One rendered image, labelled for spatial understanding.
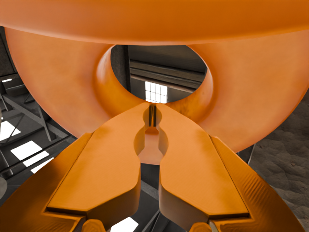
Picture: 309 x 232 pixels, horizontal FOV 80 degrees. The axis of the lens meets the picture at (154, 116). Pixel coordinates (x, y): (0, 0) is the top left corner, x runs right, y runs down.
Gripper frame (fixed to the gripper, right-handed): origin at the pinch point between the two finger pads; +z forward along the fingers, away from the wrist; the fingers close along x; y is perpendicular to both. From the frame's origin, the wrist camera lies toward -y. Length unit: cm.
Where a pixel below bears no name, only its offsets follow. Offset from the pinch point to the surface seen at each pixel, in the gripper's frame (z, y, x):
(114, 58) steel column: 381, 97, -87
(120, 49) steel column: 397, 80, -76
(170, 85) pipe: 624, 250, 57
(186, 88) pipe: 589, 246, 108
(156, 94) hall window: 746, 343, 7
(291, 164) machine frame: 10.5, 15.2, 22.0
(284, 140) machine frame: 11.7, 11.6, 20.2
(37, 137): 883, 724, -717
